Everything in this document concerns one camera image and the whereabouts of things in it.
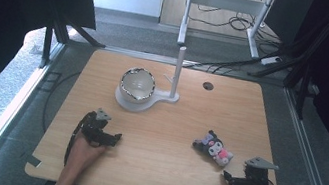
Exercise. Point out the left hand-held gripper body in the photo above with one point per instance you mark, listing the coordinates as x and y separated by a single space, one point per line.
94 126

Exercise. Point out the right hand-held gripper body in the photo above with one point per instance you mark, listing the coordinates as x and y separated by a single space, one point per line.
256 179

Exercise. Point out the black and pink plush toy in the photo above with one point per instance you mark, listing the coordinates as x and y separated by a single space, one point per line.
214 148

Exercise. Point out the metal bowl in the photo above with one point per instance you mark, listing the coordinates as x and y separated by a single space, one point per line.
137 85

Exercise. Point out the person's left hand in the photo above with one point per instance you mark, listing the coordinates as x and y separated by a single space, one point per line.
84 153

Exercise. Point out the white stand with round base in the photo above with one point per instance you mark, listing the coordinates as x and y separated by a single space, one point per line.
165 97

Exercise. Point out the dark tape strip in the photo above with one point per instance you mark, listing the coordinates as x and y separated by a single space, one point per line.
33 161

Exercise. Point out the white power strip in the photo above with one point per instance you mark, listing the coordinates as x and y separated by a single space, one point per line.
271 60

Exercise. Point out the white metal desk frame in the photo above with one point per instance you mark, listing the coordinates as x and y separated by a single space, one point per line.
225 2

